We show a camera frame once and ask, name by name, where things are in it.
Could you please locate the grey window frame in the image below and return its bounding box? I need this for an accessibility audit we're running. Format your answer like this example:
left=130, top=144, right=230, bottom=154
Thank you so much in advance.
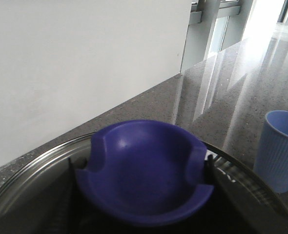
left=180, top=0, right=288, bottom=71

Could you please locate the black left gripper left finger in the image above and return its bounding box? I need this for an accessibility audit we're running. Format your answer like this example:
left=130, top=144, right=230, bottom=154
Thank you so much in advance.
left=0, top=157, right=87, bottom=234

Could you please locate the light blue ribbed cup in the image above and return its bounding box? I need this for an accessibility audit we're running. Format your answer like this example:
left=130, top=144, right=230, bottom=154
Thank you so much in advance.
left=253, top=110, right=288, bottom=193

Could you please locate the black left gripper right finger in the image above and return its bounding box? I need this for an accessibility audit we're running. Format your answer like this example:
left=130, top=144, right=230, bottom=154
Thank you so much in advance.
left=207, top=155, right=288, bottom=234

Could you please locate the glass pot lid blue knob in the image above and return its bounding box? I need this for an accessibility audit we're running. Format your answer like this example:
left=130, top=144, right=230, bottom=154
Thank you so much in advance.
left=0, top=120, right=288, bottom=234

